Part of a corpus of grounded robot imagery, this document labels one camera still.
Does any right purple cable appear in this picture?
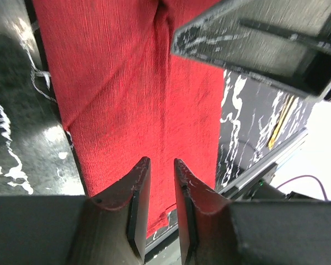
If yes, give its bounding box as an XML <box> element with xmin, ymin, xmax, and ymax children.
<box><xmin>275</xmin><ymin>174</ymin><xmax>329</xmax><ymax>202</ymax></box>

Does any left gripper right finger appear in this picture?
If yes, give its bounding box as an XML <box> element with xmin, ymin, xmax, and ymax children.
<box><xmin>174</xmin><ymin>158</ymin><xmax>242</xmax><ymax>264</ymax></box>

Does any gold spoon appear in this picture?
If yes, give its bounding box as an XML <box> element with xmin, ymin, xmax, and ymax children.
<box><xmin>267</xmin><ymin>95</ymin><xmax>297</xmax><ymax>150</ymax></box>

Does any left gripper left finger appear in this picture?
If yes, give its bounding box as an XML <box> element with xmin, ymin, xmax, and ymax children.
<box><xmin>68</xmin><ymin>157</ymin><xmax>151</xmax><ymax>264</ymax></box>

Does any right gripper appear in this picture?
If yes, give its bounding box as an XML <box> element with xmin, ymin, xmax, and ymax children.
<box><xmin>172</xmin><ymin>1</ymin><xmax>331</xmax><ymax>101</ymax></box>

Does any red cloth napkin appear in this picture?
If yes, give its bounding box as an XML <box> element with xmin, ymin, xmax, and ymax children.
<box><xmin>33</xmin><ymin>1</ymin><xmax>224</xmax><ymax>236</ymax></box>

